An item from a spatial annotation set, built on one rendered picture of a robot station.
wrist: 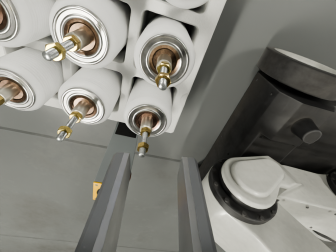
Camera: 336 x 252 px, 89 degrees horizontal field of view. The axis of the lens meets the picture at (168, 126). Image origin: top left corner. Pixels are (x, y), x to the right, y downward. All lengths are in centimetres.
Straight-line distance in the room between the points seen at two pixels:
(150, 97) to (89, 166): 65
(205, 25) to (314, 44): 39
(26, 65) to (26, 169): 77
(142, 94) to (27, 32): 19
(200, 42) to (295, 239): 39
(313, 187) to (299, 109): 22
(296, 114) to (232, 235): 28
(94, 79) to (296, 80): 40
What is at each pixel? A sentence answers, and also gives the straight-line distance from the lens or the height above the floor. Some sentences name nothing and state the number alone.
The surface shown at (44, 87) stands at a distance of 38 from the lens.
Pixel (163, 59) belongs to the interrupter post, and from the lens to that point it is 25.
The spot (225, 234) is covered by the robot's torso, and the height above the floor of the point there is 38.
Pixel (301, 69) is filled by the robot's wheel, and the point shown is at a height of 18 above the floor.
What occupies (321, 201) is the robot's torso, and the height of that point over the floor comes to 31.
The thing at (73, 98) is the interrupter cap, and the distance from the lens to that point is 35.
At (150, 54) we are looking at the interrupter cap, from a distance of 28.
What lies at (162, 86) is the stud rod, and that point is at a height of 34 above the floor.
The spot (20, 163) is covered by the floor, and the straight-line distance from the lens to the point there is 107.
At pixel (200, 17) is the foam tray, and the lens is 34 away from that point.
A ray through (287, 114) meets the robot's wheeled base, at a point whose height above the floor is 21.
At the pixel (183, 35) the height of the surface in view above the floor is 25.
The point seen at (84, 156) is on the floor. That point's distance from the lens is 86.
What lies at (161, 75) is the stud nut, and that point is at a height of 33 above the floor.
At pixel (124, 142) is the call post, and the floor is 19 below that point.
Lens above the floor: 52
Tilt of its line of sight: 52 degrees down
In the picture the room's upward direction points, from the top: 180 degrees counter-clockwise
